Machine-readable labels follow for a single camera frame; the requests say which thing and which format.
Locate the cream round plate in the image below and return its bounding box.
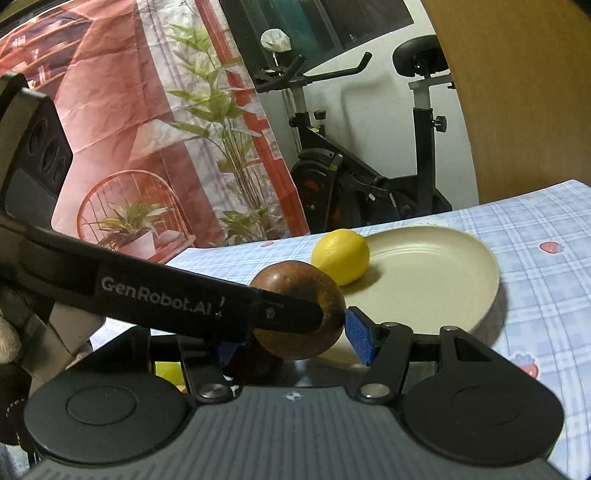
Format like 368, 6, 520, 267
318, 225, 501, 367

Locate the black exercise bike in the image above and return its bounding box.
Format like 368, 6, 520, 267
253, 34, 458, 234

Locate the blue plaid tablecloth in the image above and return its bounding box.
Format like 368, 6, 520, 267
88, 179, 591, 480

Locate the wooden door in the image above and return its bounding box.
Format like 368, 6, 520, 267
425, 0, 591, 204

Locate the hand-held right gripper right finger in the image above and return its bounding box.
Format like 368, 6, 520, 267
345, 305, 511, 402

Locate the white plastic bag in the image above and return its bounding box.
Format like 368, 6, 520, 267
260, 28, 293, 52

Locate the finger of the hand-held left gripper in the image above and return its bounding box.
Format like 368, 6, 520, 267
248, 287, 325, 336

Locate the brown passion fruit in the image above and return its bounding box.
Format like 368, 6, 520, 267
249, 260, 347, 361

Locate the dark window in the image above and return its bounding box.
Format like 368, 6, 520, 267
219, 0, 414, 61

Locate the yellow lemon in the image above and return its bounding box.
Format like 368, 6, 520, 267
311, 229, 371, 286

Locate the green apple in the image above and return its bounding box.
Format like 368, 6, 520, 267
154, 361, 185, 386

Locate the person's left hand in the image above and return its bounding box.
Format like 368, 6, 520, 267
0, 310, 35, 457

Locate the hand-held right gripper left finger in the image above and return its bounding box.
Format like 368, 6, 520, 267
90, 323, 252, 404

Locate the printed backdrop cloth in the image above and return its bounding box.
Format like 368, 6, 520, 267
0, 0, 310, 264

